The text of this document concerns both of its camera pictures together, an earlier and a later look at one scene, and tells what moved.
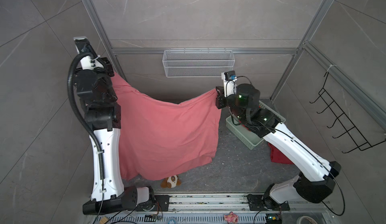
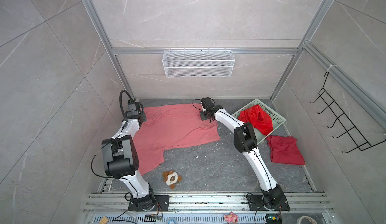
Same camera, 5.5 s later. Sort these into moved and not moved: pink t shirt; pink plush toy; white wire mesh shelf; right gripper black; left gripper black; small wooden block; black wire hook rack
Moved: pink t shirt; left gripper black; right gripper black
Not moved: small wooden block; white wire mesh shelf; black wire hook rack; pink plush toy
